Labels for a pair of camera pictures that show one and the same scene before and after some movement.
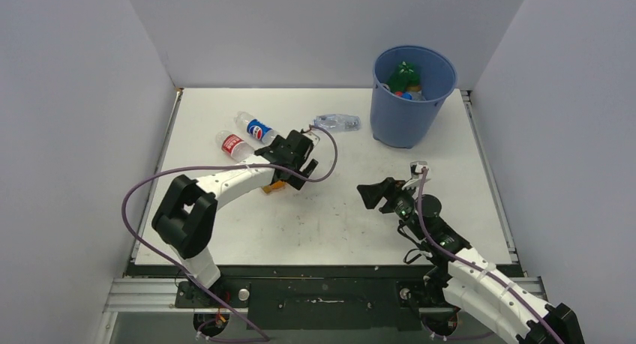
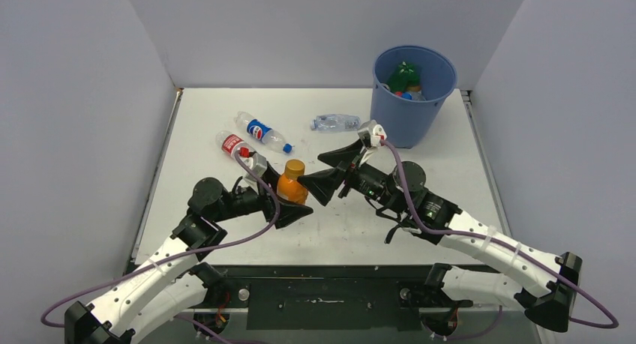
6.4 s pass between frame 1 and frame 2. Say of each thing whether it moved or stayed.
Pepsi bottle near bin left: stayed
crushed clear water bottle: stayed
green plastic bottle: stayed
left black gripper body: moved
